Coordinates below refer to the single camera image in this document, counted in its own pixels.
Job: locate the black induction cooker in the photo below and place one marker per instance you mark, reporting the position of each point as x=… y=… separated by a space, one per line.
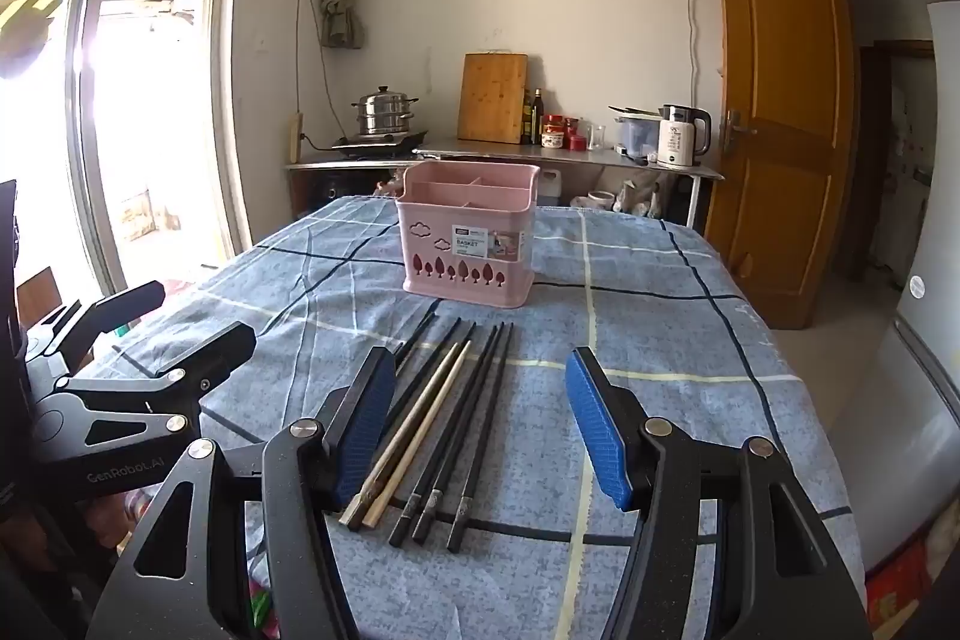
x=379 y=141

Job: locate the wooden door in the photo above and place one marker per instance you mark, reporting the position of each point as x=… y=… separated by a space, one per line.
x=780 y=123

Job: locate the grey refrigerator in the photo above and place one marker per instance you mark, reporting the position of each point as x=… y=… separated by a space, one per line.
x=919 y=347

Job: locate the steel steamer pot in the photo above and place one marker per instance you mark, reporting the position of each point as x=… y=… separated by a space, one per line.
x=384 y=111

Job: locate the beige power strip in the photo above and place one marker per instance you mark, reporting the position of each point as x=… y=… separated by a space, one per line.
x=295 y=138

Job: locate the red can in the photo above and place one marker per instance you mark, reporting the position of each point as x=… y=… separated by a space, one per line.
x=577 y=139

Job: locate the stainless steel table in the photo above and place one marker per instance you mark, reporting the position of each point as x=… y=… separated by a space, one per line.
x=600 y=158

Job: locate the clear plastic container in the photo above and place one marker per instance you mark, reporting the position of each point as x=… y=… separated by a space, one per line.
x=637 y=134

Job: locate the pink plastic utensil basket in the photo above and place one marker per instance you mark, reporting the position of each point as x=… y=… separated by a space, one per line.
x=450 y=212

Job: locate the red lid white jar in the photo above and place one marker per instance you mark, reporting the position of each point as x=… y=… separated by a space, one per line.
x=553 y=134

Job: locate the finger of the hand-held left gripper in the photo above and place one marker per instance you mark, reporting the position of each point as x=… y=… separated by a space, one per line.
x=217 y=355
x=112 y=310

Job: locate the white electric kettle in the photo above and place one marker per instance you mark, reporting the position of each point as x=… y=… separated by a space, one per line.
x=679 y=141

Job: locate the clear drinking glass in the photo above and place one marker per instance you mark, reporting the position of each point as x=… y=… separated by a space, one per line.
x=595 y=138

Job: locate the bamboo cutting board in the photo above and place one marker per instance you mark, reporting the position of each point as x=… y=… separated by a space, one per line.
x=491 y=99

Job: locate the blue checked blanket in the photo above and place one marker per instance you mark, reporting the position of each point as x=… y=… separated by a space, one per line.
x=637 y=310

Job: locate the white plastic bags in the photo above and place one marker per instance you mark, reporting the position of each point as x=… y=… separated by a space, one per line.
x=637 y=197

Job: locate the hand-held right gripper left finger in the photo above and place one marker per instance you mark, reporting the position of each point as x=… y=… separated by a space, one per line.
x=371 y=422

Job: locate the row of chopsticks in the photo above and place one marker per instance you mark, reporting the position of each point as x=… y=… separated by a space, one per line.
x=480 y=400

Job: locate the dark oil bottle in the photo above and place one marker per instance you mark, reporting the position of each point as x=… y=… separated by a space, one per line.
x=535 y=119

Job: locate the sliding glass window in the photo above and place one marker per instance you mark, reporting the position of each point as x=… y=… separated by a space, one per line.
x=150 y=123

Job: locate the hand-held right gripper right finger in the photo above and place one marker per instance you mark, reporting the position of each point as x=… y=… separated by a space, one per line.
x=600 y=430

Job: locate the white plastic jug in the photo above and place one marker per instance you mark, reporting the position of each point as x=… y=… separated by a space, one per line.
x=550 y=186

